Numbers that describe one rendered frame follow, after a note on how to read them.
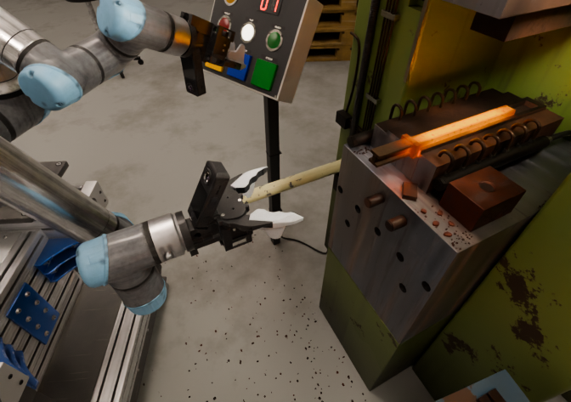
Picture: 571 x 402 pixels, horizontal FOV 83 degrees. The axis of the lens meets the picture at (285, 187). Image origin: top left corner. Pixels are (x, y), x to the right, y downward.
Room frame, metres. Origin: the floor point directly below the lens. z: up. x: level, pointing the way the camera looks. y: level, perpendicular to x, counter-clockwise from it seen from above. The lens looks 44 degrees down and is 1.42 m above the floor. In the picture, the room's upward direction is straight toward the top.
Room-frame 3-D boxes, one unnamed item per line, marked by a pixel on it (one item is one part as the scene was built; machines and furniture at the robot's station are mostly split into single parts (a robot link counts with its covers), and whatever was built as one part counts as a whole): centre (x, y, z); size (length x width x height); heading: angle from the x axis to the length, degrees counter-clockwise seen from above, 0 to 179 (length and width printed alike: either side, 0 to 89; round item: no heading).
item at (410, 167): (0.69, -0.45, 0.96); 0.42 x 0.20 x 0.09; 116
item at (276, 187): (0.86, -0.03, 0.62); 0.44 x 0.05 x 0.05; 116
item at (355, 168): (0.64, -0.49, 0.69); 0.56 x 0.38 x 0.45; 116
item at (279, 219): (0.36, 0.02, 0.98); 0.09 x 0.03 x 0.06; 80
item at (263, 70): (0.90, 0.06, 1.01); 0.07 x 0.05 x 0.07; 51
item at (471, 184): (0.46, -0.40, 0.95); 0.12 x 0.09 x 0.07; 116
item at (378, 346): (0.64, -0.49, 0.23); 0.56 x 0.38 x 0.47; 116
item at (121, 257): (0.30, 0.27, 0.98); 0.11 x 0.08 x 0.09; 116
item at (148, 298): (0.32, 0.28, 0.88); 0.11 x 0.08 x 0.11; 38
